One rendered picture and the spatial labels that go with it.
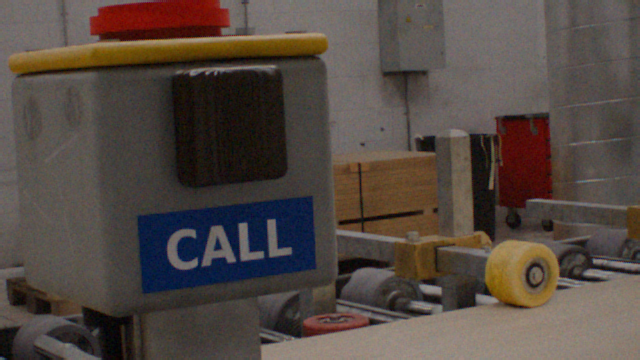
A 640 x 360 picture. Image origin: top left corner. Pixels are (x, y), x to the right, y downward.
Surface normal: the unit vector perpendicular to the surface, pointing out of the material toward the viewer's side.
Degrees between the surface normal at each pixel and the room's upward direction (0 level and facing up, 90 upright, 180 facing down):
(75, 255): 90
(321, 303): 90
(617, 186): 90
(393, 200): 90
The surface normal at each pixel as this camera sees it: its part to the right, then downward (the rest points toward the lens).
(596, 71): -0.41, 0.11
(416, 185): 0.53, 0.05
